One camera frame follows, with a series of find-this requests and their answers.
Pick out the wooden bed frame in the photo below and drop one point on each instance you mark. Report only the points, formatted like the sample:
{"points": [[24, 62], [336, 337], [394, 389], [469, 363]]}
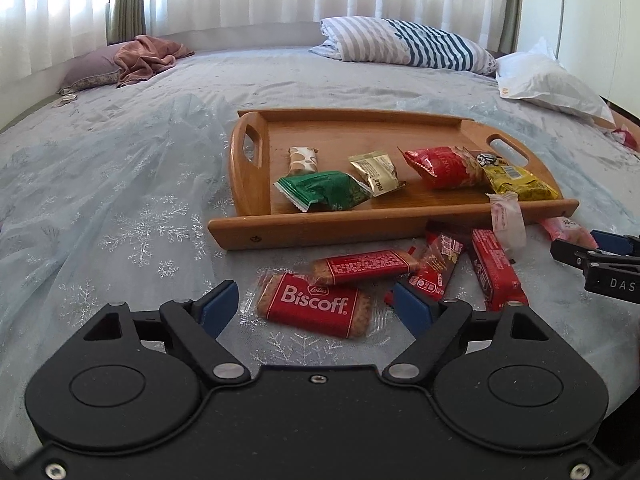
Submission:
{"points": [[620, 115]]}

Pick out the red chocolate bar packet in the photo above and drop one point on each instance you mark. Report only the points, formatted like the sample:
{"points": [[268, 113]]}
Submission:
{"points": [[495, 270]]}

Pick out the green snack packet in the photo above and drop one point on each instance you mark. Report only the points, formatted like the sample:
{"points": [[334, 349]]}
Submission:
{"points": [[325, 190]]}

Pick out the red biscuit packet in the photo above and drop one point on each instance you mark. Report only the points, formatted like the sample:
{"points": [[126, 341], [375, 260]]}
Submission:
{"points": [[310, 302]]}

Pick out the pink cloth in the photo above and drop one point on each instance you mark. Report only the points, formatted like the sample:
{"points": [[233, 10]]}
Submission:
{"points": [[150, 57]]}

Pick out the gold snack packet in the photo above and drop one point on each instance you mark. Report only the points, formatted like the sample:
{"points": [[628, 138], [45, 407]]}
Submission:
{"points": [[375, 172]]}

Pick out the small red snack packet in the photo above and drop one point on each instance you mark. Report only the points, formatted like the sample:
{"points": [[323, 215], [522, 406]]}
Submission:
{"points": [[440, 265]]}

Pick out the pink snack packet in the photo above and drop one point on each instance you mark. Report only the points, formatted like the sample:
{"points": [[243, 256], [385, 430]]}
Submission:
{"points": [[567, 230]]}

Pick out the white pillow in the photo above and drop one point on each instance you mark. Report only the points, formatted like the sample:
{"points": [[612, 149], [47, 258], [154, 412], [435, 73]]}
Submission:
{"points": [[545, 82]]}

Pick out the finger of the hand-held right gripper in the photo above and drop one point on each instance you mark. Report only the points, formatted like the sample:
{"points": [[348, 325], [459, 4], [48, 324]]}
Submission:
{"points": [[617, 242], [570, 252]]}

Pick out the wooden tray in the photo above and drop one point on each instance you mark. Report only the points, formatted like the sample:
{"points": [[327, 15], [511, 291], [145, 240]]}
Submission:
{"points": [[340, 135]]}

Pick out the red peanut bag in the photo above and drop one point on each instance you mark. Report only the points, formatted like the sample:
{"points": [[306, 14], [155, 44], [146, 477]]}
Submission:
{"points": [[445, 167]]}

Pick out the red white packet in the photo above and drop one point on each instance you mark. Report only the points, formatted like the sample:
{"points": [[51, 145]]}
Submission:
{"points": [[626, 137]]}

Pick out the yellow snack packet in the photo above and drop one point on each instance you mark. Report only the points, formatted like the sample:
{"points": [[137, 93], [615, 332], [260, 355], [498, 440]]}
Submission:
{"points": [[525, 185]]}

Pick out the mauve pillow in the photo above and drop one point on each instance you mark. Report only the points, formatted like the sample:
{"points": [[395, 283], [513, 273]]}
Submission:
{"points": [[92, 67]]}

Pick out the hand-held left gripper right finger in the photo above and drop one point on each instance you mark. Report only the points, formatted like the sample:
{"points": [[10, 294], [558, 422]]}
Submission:
{"points": [[412, 307]]}

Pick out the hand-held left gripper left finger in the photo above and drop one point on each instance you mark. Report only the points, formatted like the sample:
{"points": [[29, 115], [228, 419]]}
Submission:
{"points": [[217, 307]]}

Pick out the striped pillow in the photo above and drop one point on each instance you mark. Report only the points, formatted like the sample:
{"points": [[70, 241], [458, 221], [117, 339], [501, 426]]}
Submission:
{"points": [[400, 42]]}

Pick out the small metal trinket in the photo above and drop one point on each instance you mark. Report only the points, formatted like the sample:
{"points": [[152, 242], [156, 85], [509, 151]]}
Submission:
{"points": [[65, 100]]}

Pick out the long red wafer bar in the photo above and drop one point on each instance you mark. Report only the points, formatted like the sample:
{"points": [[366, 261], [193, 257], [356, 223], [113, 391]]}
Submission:
{"points": [[365, 266]]}

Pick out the translucent white snack packet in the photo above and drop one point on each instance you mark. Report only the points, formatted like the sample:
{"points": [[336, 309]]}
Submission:
{"points": [[507, 222]]}

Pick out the black white snack packet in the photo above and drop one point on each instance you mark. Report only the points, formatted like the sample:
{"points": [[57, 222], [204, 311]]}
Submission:
{"points": [[486, 160]]}

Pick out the white brown spotted snack packet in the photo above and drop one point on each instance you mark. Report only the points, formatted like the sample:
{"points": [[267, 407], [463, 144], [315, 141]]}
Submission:
{"points": [[303, 160]]}

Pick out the green curtain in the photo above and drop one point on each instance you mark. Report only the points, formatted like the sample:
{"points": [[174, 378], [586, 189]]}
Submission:
{"points": [[127, 0], [511, 5]]}

